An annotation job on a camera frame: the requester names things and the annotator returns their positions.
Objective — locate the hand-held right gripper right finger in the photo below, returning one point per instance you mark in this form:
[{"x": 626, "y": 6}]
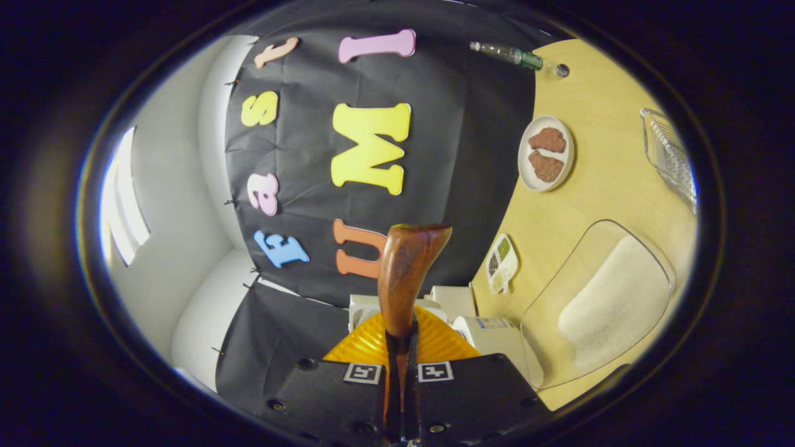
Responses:
[{"x": 472, "y": 397}]

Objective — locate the white rice cooker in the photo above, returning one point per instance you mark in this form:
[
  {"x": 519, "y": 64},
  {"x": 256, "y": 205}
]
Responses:
[{"x": 497, "y": 338}]

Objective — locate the black backdrop cloth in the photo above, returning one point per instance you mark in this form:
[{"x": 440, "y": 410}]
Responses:
[{"x": 447, "y": 155}]

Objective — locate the brown meat piece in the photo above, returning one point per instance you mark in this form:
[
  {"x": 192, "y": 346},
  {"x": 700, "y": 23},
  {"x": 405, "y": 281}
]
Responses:
[
  {"x": 548, "y": 140},
  {"x": 546, "y": 166}
]

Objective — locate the clear plastic container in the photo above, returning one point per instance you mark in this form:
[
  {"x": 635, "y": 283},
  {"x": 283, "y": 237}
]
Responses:
[{"x": 559, "y": 279}]

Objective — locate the brown wooden spoon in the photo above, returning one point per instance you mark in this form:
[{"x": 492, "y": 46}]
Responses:
[{"x": 407, "y": 273}]

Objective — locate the white plate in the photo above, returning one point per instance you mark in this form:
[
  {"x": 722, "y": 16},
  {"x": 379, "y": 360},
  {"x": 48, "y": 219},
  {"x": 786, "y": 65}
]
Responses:
[{"x": 525, "y": 167}]

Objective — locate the plastic water bottle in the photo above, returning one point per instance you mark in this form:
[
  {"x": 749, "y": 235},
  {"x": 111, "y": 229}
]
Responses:
[{"x": 515, "y": 57}]

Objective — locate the white divided seasoning tray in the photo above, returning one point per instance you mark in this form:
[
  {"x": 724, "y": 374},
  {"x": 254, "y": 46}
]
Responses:
[{"x": 502, "y": 264}]

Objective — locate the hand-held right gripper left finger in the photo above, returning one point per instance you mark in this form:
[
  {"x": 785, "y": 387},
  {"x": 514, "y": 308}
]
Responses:
[{"x": 335, "y": 397}]

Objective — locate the large ceiling light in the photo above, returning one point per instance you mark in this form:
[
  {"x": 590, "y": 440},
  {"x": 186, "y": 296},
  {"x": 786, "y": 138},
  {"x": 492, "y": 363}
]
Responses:
[{"x": 127, "y": 198}]

